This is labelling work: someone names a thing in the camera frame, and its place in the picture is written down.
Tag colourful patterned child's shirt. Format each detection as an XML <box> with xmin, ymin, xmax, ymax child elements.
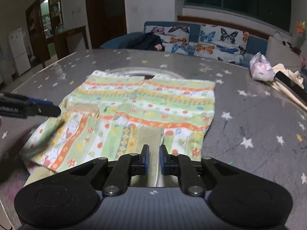
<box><xmin>21</xmin><ymin>70</ymin><xmax>215</xmax><ymax>186</ymax></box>

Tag white refrigerator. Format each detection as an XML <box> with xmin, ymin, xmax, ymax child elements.
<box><xmin>8</xmin><ymin>28</ymin><xmax>31</xmax><ymax>76</ymax></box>

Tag dark wooden side table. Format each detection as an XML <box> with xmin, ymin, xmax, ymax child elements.
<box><xmin>41</xmin><ymin>25</ymin><xmax>90</xmax><ymax>69</ymax></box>

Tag wooden display cabinet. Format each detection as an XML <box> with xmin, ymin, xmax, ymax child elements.
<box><xmin>26</xmin><ymin>0</ymin><xmax>63</xmax><ymax>65</ymax></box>

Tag black induction cooker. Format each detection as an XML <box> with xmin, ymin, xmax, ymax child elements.
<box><xmin>124</xmin><ymin>73</ymin><xmax>155</xmax><ymax>80</ymax></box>

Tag pink white plastic bag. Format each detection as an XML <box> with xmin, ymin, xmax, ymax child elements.
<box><xmin>249</xmin><ymin>52</ymin><xmax>275</xmax><ymax>81</ymax></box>

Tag left butterfly pillow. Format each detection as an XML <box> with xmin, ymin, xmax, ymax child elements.
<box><xmin>144</xmin><ymin>25</ymin><xmax>191</xmax><ymax>55</ymax></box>

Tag butterfly pillow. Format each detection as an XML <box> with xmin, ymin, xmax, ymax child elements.
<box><xmin>192</xmin><ymin>24</ymin><xmax>250</xmax><ymax>64</ymax></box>
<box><xmin>144</xmin><ymin>25</ymin><xmax>191</xmax><ymax>55</ymax></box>

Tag dark jacket on sofa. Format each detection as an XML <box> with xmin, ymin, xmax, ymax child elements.
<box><xmin>127</xmin><ymin>33</ymin><xmax>165</xmax><ymax>52</ymax></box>

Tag dark wooden door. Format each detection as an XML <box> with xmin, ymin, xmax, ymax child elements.
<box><xmin>85</xmin><ymin>0</ymin><xmax>127</xmax><ymax>49</ymax></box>

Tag right butterfly pillow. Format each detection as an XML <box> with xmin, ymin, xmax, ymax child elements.
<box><xmin>192</xmin><ymin>24</ymin><xmax>250</xmax><ymax>64</ymax></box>

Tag blue sofa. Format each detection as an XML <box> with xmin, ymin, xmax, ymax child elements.
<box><xmin>98</xmin><ymin>20</ymin><xmax>307</xmax><ymax>91</ymax></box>

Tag black smartphone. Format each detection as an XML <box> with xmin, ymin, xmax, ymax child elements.
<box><xmin>274</xmin><ymin>71</ymin><xmax>307</xmax><ymax>106</ymax></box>

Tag cream folded cloth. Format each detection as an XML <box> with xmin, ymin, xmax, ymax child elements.
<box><xmin>266</xmin><ymin>63</ymin><xmax>306</xmax><ymax>111</ymax></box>

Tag grey cushion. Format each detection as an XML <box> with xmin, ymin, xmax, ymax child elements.
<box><xmin>265</xmin><ymin>32</ymin><xmax>302</xmax><ymax>72</ymax></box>

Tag orange artificial flowers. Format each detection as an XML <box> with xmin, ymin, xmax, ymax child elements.
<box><xmin>295</xmin><ymin>21</ymin><xmax>306</xmax><ymax>48</ymax></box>

